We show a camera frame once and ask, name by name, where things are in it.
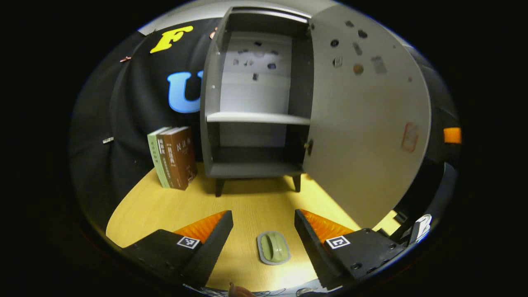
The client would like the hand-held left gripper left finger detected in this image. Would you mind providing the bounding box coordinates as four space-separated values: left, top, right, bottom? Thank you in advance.
122 210 234 289

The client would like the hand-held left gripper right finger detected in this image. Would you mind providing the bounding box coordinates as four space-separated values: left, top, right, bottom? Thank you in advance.
294 208 407 291

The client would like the grey cabinet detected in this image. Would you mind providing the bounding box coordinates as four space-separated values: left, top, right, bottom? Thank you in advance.
200 6 315 198

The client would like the thick brown book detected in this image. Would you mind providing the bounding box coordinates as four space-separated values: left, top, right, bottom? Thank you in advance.
163 126 198 191

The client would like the thin brown book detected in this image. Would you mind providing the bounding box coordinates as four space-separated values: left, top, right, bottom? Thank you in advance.
157 127 182 189

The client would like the black backdrop cloth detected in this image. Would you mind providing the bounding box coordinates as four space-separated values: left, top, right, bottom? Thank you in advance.
68 16 460 231

